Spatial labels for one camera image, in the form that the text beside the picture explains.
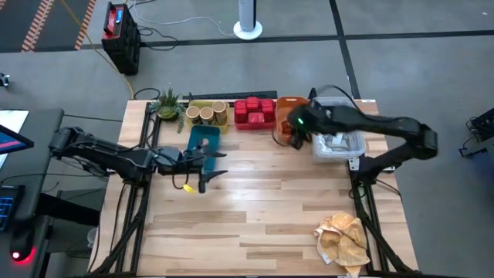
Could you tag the small glass saffron jar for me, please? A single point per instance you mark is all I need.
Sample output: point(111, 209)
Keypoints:
point(204, 143)

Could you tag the yellow-green plastic bin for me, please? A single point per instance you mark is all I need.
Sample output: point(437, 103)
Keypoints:
point(208, 103)

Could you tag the blue plastic bin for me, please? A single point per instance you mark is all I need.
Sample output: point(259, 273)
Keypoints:
point(211, 133)

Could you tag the white tower fan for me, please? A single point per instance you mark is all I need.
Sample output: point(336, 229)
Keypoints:
point(248, 23)

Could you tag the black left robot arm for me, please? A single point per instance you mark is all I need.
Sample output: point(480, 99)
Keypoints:
point(112, 156)

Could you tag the clear plastic storage bin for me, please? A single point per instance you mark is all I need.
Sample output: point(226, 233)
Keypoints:
point(339, 154)

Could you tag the black crate with red top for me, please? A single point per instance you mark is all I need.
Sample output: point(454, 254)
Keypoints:
point(121, 38)

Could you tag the lit desk monitor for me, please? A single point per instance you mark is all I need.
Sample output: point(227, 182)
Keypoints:
point(11, 135)

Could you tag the red-lid smoked paprika tin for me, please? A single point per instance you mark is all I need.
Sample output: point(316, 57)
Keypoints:
point(254, 104)
point(241, 111)
point(268, 110)

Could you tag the black power strip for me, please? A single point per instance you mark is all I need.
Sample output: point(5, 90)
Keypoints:
point(231, 95)

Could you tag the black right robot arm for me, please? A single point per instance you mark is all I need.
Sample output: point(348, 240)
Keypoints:
point(386, 125)

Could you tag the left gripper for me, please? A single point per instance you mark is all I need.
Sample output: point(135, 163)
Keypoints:
point(189, 162)

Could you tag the yellow cloth towel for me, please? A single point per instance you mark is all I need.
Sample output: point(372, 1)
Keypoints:
point(341, 243)

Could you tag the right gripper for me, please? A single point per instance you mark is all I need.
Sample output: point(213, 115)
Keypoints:
point(312, 117)

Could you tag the small potted green plant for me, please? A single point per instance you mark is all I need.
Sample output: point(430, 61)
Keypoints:
point(168, 108)

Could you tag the backlit keyboard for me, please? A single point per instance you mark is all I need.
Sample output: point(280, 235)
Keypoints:
point(5, 208)

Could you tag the orange plastic bin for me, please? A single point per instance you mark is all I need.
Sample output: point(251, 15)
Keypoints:
point(283, 106)

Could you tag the pink plastic bin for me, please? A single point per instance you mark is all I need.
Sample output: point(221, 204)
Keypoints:
point(270, 126)

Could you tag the black mouse with red light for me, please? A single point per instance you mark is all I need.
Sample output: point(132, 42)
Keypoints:
point(21, 247)

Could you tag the black side desk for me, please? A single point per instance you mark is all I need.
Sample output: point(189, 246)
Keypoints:
point(42, 131)

